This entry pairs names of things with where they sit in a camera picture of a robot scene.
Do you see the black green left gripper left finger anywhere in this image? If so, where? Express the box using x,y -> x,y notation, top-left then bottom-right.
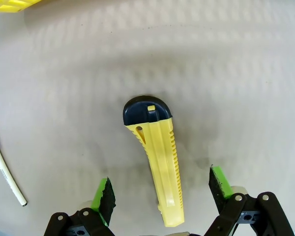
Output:
43,177 -> 118,236

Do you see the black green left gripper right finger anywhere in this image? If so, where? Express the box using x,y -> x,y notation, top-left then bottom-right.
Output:
204,164 -> 295,236

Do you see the yellow utility knife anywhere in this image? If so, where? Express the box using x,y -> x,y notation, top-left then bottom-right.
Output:
122,94 -> 185,227

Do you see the yellow plastic shopping basket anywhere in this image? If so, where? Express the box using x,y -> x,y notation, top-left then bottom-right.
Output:
0,0 -> 36,13

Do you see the white marker with black cap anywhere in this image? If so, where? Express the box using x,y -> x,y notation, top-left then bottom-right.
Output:
0,112 -> 28,207

